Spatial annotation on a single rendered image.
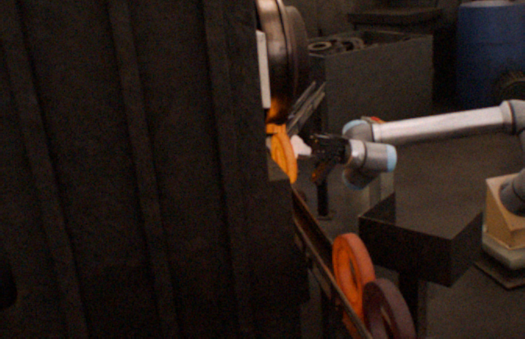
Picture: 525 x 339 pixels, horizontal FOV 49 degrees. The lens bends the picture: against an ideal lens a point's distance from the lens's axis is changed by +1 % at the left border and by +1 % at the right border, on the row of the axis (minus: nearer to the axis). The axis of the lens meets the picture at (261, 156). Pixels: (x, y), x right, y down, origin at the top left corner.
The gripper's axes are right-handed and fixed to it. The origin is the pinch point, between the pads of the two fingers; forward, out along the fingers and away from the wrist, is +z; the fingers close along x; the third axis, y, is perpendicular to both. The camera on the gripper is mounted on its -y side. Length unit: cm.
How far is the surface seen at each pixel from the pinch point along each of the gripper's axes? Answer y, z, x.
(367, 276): -10, -3, 60
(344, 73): 6, -109, -217
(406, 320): -9, -3, 78
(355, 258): -7, -1, 57
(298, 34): 35.2, 0.2, -7.1
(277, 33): 34.7, 9.2, 1.4
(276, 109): 12.5, 4.3, -1.9
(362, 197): -38, -72, -78
